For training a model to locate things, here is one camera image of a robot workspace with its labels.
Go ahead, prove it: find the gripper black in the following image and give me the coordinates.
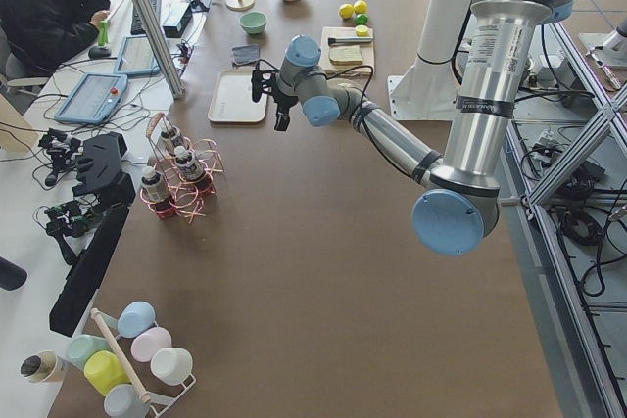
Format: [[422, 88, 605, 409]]
[[271, 85, 298, 132]]

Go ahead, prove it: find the bread slice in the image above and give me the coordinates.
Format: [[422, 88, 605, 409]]
[[328, 45, 362, 66]]

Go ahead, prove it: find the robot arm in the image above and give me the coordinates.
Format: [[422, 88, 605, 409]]
[[252, 0, 574, 255]]

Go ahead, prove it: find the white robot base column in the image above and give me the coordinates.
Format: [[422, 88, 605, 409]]
[[388, 0, 470, 120]]

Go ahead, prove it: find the cream rabbit tray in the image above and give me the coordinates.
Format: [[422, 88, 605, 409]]
[[208, 70, 267, 124]]

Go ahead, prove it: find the grey folded cloth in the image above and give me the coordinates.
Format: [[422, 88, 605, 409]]
[[231, 44, 260, 67]]

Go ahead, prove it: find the steel muddler black head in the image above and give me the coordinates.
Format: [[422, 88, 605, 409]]
[[327, 36, 373, 46]]

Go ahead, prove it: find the green ceramic bowl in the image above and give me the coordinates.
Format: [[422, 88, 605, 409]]
[[239, 12, 267, 35]]

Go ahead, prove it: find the wooden cutting board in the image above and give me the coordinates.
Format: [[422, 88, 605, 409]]
[[319, 26, 375, 73]]

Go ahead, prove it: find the lemon half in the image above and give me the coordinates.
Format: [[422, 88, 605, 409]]
[[355, 24, 370, 37]]

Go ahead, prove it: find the yellow lemon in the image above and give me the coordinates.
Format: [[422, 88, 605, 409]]
[[338, 3, 354, 20], [353, 0, 368, 15]]

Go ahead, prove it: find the green lime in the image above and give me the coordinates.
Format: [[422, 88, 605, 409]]
[[354, 13, 369, 25]]

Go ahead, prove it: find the dark tea bottle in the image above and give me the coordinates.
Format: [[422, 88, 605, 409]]
[[141, 165, 170, 212]]

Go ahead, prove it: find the blue teach pendant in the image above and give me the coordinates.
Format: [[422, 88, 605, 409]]
[[114, 35, 160, 76], [54, 73, 128, 124]]

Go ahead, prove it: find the black keyboard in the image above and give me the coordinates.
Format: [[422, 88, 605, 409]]
[[130, 0, 164, 36]]

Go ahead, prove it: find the light blue plastic cup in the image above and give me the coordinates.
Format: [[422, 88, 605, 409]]
[[118, 301, 156, 339]]

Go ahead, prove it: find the seated person black jacket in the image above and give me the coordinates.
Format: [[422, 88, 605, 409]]
[[1, 0, 111, 76]]

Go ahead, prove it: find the pink plastic cup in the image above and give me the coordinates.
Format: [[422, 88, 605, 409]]
[[130, 326, 172, 363]]

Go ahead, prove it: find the white plastic cup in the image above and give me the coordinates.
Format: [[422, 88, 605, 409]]
[[150, 347, 193, 386]]

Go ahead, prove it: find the mint plastic cup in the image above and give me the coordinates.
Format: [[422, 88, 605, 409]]
[[66, 334, 111, 371]]

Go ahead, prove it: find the yellow-green plastic cup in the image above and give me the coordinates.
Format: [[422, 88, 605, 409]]
[[83, 350, 130, 396]]

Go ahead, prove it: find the grey-blue plastic cup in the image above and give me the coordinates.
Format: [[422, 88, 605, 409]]
[[104, 384, 149, 418]]

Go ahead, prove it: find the paper coffee cup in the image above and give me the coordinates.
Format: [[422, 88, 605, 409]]
[[20, 350, 68, 383]]

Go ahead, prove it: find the copper wire bottle rack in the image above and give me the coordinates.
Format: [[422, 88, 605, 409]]
[[139, 112, 224, 222]]

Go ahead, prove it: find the aluminium frame post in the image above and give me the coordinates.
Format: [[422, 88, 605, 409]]
[[131, 0, 184, 100]]

